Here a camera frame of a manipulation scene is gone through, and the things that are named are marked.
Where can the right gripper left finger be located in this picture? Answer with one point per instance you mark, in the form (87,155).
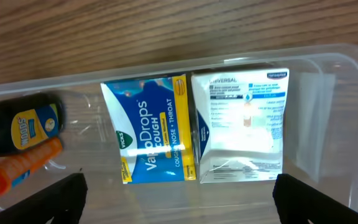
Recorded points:
(60,203)

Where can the orange tube white cap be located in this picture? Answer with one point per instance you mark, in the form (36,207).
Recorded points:
(15,169)

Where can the blue yellow lozenge box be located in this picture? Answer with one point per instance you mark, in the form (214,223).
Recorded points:
(152,125)

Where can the clear plastic container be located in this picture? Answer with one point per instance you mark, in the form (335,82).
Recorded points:
(320,140)

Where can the dark bottle white cap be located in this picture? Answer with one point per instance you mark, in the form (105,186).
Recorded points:
(28,121)

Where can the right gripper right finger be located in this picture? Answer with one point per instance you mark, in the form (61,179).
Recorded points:
(297,202)

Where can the white medicine box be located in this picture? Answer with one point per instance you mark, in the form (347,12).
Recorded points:
(240,124)

